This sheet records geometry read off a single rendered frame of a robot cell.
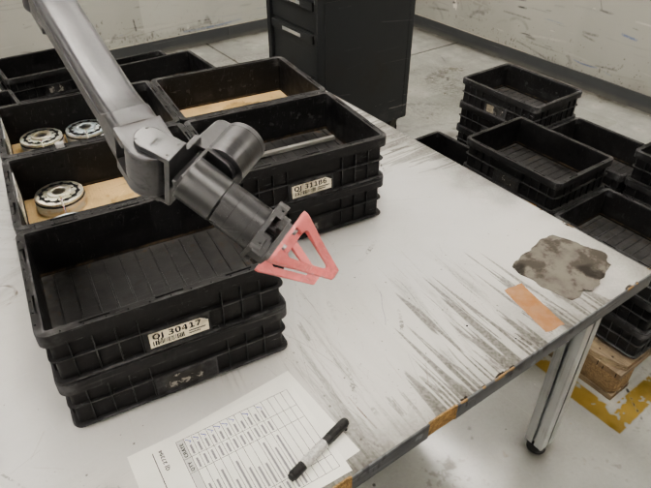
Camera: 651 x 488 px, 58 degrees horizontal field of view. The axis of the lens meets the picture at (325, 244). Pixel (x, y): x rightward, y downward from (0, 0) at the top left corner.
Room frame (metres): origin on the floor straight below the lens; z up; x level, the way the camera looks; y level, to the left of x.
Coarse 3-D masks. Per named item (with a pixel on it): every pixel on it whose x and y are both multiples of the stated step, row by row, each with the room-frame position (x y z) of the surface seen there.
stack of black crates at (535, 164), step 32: (512, 128) 2.01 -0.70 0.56; (544, 128) 1.95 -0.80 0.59; (480, 160) 1.82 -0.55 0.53; (512, 160) 1.71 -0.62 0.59; (544, 160) 1.90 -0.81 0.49; (576, 160) 1.82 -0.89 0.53; (608, 160) 1.71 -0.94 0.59; (512, 192) 1.68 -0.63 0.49; (544, 192) 1.60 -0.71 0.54; (576, 192) 1.64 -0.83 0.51
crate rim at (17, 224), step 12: (72, 144) 1.18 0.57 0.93; (84, 144) 1.18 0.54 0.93; (96, 144) 1.19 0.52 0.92; (24, 156) 1.13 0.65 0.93; (36, 156) 1.13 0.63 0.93; (12, 180) 1.03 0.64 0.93; (12, 192) 0.98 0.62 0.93; (12, 204) 0.94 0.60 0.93; (108, 204) 0.94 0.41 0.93; (120, 204) 0.94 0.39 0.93; (12, 216) 0.90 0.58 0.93; (60, 216) 0.90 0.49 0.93; (72, 216) 0.90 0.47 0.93; (24, 228) 0.86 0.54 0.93
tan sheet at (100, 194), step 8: (96, 184) 1.17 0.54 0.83; (104, 184) 1.17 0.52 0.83; (112, 184) 1.17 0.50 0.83; (120, 184) 1.17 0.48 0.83; (88, 192) 1.14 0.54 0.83; (96, 192) 1.14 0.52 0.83; (104, 192) 1.14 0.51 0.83; (112, 192) 1.14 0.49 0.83; (120, 192) 1.14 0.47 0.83; (128, 192) 1.14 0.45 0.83; (24, 200) 1.10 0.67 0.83; (32, 200) 1.10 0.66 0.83; (88, 200) 1.10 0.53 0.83; (96, 200) 1.10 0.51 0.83; (104, 200) 1.10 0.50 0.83; (112, 200) 1.10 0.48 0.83; (32, 208) 1.07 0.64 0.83; (88, 208) 1.07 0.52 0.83; (32, 216) 1.04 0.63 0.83; (40, 216) 1.04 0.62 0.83
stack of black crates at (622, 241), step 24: (600, 192) 1.69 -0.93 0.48; (576, 216) 1.62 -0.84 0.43; (600, 216) 1.70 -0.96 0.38; (624, 216) 1.64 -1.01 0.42; (648, 216) 1.58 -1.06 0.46; (600, 240) 1.42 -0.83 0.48; (624, 240) 1.55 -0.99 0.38; (648, 240) 1.55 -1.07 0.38; (648, 264) 1.43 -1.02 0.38; (648, 288) 1.27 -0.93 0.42; (624, 312) 1.30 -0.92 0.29; (648, 312) 1.25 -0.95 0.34; (600, 336) 1.33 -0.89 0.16; (624, 336) 1.28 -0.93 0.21; (648, 336) 1.24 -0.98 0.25
